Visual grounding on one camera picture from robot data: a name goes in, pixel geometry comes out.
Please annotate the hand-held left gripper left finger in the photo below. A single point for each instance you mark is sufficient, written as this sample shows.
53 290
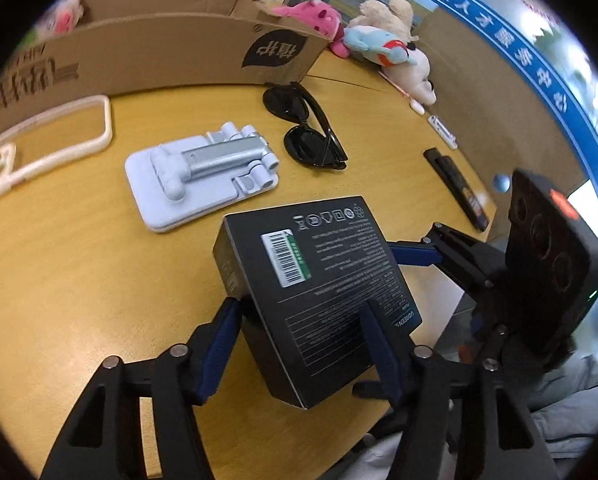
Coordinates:
221 345

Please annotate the blue wall banner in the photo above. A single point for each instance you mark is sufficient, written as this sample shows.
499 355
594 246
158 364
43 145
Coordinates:
479 20

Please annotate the small blue ball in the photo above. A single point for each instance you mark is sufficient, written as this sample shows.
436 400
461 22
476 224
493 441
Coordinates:
502 182

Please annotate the blue plush toy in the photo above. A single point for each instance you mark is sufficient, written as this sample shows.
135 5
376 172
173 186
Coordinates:
369 40

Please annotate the cream phone case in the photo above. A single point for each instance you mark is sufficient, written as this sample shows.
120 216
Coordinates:
105 120

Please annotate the black sunglasses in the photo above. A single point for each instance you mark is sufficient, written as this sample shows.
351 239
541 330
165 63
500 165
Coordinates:
304 142

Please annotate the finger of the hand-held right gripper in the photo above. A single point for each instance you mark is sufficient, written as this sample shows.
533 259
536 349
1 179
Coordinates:
364 389
416 254

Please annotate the pink and white plush toy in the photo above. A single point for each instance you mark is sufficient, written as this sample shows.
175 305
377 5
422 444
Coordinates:
64 17

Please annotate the beige plush toy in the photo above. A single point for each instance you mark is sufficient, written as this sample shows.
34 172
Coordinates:
379 12

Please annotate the large cardboard box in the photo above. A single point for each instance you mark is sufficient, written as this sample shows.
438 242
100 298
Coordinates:
154 50

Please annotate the black remote control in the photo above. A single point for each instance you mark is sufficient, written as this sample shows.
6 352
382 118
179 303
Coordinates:
454 180

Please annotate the light blue phone stand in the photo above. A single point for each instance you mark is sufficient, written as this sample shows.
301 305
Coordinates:
149 180

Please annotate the person's grey jacket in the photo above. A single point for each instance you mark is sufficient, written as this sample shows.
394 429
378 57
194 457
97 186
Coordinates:
574 400

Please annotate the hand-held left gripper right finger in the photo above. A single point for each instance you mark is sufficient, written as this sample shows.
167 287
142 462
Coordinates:
385 355

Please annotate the black product box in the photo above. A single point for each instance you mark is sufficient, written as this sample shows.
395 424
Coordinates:
319 260

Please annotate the wooden desktop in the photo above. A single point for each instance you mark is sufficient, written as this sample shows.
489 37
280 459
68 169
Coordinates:
79 270

